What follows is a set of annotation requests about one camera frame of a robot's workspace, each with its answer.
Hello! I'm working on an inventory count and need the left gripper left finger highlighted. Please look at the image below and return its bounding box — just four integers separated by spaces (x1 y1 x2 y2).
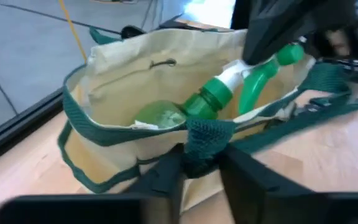
126 146 186 224

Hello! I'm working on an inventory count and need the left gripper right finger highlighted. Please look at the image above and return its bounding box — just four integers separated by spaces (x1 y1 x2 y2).
219 144 326 224

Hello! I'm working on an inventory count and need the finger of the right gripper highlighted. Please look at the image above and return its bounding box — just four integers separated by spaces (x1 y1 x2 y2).
242 0 354 65

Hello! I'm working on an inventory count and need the green spray bottle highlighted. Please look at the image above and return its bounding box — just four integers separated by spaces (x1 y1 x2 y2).
134 42 306 130

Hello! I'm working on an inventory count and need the beige green-trimmed gardening bag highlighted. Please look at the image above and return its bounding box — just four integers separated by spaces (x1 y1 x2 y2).
57 26 358 215

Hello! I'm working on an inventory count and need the long yellow hanging cable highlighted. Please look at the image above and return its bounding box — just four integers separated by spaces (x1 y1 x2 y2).
57 0 88 63

